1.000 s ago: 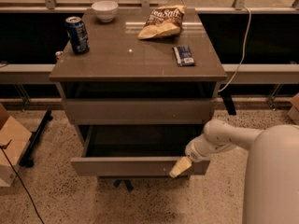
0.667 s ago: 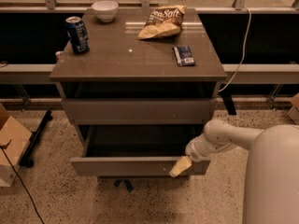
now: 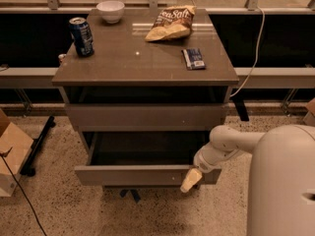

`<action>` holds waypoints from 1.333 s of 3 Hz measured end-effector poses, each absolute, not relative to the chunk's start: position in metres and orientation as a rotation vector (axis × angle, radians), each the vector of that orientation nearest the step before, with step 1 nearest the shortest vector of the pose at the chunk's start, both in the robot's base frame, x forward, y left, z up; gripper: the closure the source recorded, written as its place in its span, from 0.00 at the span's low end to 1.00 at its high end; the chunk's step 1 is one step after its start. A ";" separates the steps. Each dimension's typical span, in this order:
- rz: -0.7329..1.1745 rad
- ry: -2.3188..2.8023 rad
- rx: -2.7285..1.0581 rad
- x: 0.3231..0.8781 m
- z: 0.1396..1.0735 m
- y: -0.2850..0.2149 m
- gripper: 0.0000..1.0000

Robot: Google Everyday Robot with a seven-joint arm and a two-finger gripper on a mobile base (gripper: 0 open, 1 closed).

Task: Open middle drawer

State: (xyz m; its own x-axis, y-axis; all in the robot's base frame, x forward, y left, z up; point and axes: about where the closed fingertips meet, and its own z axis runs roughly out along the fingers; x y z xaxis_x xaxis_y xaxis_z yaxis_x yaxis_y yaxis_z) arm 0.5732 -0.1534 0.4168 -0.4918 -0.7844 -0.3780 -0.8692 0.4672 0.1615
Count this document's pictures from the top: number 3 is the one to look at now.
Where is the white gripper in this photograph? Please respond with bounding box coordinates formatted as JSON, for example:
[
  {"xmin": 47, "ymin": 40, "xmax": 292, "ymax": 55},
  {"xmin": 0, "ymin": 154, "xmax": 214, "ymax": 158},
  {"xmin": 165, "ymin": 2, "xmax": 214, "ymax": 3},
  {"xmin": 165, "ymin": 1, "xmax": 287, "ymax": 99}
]
[{"xmin": 180, "ymin": 147, "xmax": 223, "ymax": 193}]

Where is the small blue snack packet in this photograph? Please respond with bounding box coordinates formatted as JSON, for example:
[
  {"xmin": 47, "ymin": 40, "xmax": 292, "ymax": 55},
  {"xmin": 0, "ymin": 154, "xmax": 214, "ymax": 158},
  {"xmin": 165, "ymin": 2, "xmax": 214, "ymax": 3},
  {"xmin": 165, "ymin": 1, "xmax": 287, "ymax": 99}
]
[{"xmin": 182, "ymin": 48, "xmax": 206, "ymax": 70}]

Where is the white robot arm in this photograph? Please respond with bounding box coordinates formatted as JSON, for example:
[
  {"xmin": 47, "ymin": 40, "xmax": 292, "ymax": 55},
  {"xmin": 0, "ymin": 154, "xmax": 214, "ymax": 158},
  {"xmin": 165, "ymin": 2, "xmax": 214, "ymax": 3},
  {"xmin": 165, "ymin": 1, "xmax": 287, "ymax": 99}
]
[{"xmin": 180, "ymin": 125, "xmax": 315, "ymax": 236}]

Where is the grey top drawer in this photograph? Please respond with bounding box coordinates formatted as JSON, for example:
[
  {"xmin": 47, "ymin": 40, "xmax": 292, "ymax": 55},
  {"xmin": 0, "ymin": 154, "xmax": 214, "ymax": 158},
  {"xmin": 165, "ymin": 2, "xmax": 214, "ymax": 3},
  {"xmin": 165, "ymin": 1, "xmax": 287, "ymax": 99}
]
[{"xmin": 65, "ymin": 104, "xmax": 227, "ymax": 132}]

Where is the cardboard box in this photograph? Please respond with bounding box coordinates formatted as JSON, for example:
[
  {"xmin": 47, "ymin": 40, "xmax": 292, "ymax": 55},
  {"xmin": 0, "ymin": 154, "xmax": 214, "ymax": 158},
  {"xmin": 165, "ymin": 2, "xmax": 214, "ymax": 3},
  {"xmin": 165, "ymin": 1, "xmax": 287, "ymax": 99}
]
[
  {"xmin": 303, "ymin": 97, "xmax": 315, "ymax": 127},
  {"xmin": 0, "ymin": 109, "xmax": 33, "ymax": 197}
]

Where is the black stand leg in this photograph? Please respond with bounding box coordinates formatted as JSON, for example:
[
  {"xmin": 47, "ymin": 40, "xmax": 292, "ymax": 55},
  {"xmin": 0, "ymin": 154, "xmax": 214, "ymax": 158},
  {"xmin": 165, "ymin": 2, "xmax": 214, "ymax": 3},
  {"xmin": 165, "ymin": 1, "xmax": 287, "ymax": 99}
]
[{"xmin": 20, "ymin": 116, "xmax": 55, "ymax": 177}]

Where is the grey drawer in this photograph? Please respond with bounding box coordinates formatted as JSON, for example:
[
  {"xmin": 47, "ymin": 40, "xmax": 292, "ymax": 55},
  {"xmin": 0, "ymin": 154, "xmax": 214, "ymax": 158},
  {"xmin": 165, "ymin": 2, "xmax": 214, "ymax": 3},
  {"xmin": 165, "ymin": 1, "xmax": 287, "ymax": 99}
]
[
  {"xmin": 75, "ymin": 131, "xmax": 209, "ymax": 188},
  {"xmin": 65, "ymin": 104, "xmax": 227, "ymax": 132}
]

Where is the grey drawer cabinet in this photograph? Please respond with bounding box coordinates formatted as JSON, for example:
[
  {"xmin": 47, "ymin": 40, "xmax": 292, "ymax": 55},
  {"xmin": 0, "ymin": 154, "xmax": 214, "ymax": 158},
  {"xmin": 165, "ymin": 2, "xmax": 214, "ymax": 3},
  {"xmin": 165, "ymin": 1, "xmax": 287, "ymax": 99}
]
[{"xmin": 51, "ymin": 8, "xmax": 240, "ymax": 191}]

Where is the white cable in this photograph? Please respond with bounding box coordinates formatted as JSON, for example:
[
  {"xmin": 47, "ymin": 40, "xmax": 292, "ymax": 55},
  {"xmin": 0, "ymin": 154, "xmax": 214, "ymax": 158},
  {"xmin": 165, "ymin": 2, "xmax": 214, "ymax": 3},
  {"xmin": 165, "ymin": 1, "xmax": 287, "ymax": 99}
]
[{"xmin": 182, "ymin": 0, "xmax": 266, "ymax": 98}]

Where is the white ceramic bowl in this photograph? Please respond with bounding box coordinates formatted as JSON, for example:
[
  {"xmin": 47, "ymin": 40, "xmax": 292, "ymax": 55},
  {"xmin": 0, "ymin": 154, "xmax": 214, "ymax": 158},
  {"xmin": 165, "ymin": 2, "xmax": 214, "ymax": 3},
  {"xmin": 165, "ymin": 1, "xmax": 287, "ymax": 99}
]
[{"xmin": 96, "ymin": 1, "xmax": 125, "ymax": 24}]

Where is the sea salt chips bag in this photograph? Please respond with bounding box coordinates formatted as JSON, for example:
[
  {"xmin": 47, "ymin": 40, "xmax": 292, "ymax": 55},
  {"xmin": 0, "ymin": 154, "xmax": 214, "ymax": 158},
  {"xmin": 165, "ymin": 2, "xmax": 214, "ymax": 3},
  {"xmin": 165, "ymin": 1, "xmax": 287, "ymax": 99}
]
[{"xmin": 145, "ymin": 5, "xmax": 196, "ymax": 42}]

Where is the black thin cable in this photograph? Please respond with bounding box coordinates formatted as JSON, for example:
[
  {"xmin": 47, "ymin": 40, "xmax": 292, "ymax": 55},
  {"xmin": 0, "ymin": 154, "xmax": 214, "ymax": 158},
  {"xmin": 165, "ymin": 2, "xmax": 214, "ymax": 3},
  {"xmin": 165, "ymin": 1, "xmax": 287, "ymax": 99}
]
[{"xmin": 0, "ymin": 146, "xmax": 50, "ymax": 236}]

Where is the blue soda can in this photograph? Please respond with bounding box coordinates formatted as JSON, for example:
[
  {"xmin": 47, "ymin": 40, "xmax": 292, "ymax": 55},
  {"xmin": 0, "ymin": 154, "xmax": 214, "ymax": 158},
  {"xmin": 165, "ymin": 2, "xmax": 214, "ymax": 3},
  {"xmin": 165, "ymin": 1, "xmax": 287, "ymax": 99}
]
[{"xmin": 69, "ymin": 17, "xmax": 95, "ymax": 57}]

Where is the cardboard box at right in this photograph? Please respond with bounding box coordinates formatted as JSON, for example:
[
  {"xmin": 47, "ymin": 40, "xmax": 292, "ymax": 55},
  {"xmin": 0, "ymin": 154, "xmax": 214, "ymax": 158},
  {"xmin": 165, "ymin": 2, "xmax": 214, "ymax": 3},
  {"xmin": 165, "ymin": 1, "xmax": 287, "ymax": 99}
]
[{"xmin": 303, "ymin": 97, "xmax": 315, "ymax": 127}]

